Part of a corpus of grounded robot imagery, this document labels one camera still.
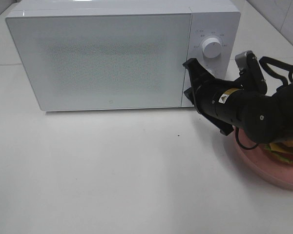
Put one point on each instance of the white microwave oven body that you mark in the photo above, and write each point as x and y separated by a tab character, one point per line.
209	18

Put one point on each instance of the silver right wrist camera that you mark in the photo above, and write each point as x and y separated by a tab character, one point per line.
250	75

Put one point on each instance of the toy burger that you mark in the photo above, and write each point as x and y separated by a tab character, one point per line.
281	152

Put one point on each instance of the upper white power knob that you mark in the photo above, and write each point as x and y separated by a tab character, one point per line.
211	47

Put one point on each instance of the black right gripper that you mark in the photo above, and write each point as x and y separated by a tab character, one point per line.
215	99

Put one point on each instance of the pink plate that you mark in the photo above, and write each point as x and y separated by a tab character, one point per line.
278	174

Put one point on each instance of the white timer knob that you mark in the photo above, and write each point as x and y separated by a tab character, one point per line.
210	71

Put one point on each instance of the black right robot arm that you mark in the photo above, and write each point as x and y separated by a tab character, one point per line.
259	101

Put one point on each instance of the white microwave door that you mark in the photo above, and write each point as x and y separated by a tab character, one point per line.
109	62

